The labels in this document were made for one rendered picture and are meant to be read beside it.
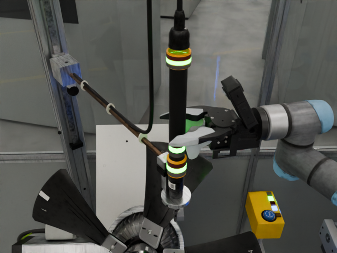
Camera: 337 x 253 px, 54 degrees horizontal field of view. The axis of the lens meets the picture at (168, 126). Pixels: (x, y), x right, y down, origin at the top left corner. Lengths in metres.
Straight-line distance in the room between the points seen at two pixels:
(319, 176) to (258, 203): 0.61
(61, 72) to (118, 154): 0.34
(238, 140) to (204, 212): 1.27
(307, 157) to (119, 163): 0.66
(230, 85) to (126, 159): 0.65
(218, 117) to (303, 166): 0.22
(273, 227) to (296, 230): 0.94
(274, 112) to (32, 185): 1.44
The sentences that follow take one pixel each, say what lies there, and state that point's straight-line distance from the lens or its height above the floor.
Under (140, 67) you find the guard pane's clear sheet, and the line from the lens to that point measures 1.38.
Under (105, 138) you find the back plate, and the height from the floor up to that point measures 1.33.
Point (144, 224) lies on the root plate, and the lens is 1.01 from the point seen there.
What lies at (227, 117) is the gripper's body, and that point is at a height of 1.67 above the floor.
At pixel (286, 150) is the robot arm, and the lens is 0.78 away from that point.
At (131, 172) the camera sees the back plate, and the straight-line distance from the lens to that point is 1.18.
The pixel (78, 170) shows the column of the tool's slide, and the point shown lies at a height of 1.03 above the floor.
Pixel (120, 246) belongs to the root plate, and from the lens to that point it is 0.98.
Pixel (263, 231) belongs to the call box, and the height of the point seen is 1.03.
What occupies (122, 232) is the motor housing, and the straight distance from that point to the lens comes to 1.09.
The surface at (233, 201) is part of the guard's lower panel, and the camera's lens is 1.91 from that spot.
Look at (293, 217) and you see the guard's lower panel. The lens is 2.13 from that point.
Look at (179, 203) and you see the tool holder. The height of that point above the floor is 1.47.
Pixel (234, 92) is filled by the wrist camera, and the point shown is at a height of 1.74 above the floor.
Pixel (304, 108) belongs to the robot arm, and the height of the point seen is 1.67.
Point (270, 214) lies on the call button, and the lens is 1.30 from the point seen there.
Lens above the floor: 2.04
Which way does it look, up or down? 35 degrees down
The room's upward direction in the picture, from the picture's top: straight up
